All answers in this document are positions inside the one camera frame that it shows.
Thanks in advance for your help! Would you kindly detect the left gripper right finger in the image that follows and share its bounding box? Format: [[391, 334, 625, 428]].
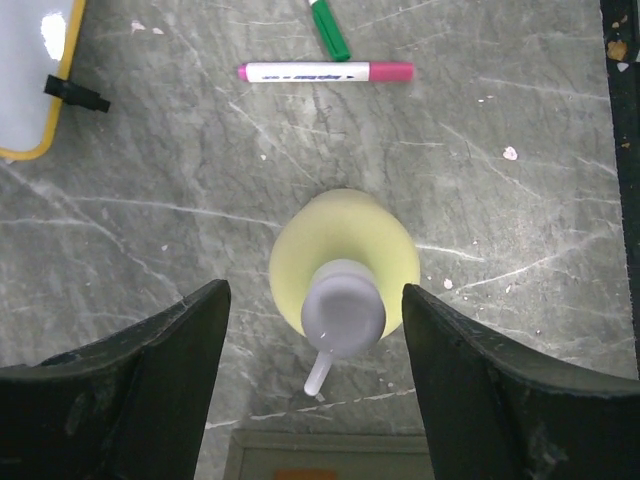
[[402, 284, 639, 479]]

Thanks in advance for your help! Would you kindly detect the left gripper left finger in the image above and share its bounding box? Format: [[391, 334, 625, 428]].
[[1, 280, 231, 479]]

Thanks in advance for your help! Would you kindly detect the olive canvas bag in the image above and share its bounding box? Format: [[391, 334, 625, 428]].
[[224, 430, 435, 479]]

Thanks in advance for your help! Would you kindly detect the yellow pump bottle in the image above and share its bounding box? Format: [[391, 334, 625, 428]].
[[269, 189, 420, 396]]

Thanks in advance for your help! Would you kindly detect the pink marker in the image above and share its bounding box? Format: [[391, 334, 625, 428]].
[[237, 62, 414, 83]]

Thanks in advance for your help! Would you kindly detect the green marker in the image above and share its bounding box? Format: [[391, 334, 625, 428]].
[[308, 0, 351, 62]]

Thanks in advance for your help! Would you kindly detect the small whiteboard yellow frame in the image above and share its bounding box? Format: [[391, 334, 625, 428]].
[[1, 0, 110, 161]]

